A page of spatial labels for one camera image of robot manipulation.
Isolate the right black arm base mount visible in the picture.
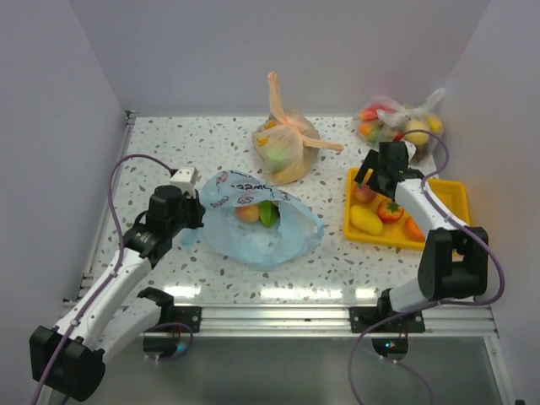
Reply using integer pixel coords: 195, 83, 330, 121
348, 289, 426, 360

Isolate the red apple with stem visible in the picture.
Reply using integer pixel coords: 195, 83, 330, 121
353, 169, 377, 204

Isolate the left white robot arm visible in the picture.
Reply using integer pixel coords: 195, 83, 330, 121
30, 183, 205, 404

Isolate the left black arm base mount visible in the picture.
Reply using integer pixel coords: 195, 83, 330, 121
137, 287, 203, 363

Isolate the orange round fruit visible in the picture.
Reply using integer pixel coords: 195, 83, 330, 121
235, 204, 260, 224

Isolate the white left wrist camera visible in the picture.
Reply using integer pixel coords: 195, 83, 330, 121
170, 166, 198, 198

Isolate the clear plastic bag of fruit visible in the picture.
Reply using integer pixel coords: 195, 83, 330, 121
352, 88, 445, 165

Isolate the light blue printed plastic bag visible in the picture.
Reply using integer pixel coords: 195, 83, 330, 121
181, 170, 324, 268

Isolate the aluminium front rail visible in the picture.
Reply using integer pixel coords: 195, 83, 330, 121
62, 304, 494, 338

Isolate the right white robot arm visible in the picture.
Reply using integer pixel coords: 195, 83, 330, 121
356, 142, 489, 332

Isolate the orange carrot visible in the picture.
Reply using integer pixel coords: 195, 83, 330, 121
404, 217, 425, 243

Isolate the orange banana-print plastic bag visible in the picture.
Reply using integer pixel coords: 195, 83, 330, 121
251, 72, 344, 186

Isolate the green fruit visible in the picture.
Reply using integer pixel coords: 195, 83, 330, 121
258, 201, 279, 228

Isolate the yellow plastic tray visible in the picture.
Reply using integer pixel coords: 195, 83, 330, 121
343, 168, 471, 251

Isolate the red strawberry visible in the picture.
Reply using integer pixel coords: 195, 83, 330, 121
376, 199, 404, 224

